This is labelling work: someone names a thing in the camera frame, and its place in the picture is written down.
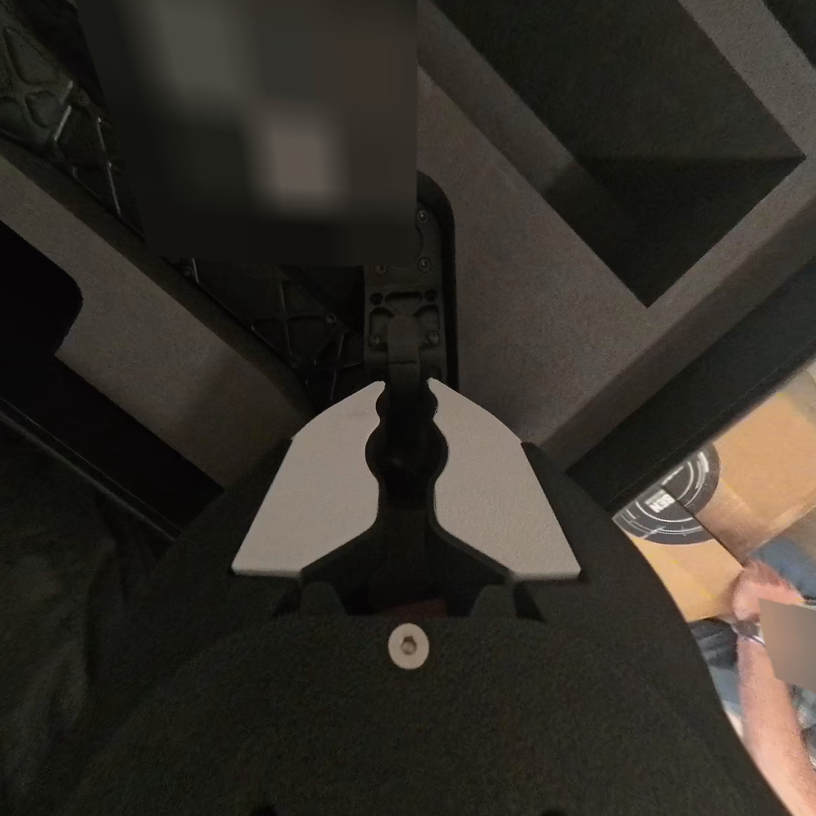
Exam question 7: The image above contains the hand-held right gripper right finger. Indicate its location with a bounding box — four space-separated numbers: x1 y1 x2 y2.
417 377 582 616

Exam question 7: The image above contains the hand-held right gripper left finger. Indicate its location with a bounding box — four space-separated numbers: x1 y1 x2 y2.
231 380 397 616

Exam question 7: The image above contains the foam-lined equipment case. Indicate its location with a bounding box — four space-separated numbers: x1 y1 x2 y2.
0 0 816 530

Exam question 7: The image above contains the black lattice mount bracket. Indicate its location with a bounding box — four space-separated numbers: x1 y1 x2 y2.
0 25 447 511

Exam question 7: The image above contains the another person's forearm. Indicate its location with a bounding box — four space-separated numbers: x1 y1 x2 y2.
733 628 816 816

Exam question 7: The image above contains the black round printed disc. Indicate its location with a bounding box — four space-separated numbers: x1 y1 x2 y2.
613 445 723 544

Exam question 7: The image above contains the brown cardboard box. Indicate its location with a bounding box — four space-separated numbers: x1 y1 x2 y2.
628 376 816 622

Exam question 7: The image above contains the dark cloth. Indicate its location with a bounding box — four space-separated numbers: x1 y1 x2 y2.
0 421 182 816

